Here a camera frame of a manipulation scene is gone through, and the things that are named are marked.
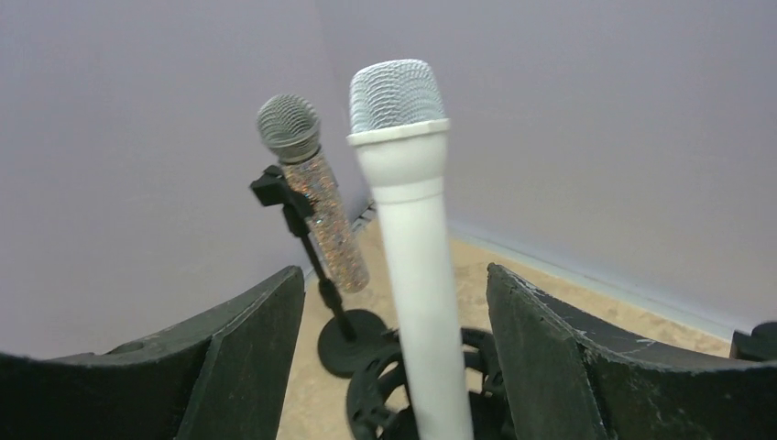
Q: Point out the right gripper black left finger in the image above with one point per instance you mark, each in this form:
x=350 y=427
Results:
x=221 y=374

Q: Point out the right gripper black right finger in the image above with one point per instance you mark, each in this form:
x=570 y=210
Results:
x=571 y=375

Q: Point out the white microphone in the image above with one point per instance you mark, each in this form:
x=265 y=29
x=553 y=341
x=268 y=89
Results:
x=399 y=132

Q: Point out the black stand with clip left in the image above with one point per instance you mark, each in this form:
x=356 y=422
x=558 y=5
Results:
x=351 y=337

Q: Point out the black stand with clip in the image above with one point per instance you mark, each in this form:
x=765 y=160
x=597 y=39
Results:
x=351 y=337
x=759 y=345

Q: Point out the black stand with clip right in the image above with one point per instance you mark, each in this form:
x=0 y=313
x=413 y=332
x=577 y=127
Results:
x=759 y=345

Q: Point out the glitter silver microphone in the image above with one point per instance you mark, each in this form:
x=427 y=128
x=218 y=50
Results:
x=290 y=128

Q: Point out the black stand with shock mount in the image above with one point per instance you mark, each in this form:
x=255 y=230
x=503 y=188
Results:
x=369 y=416

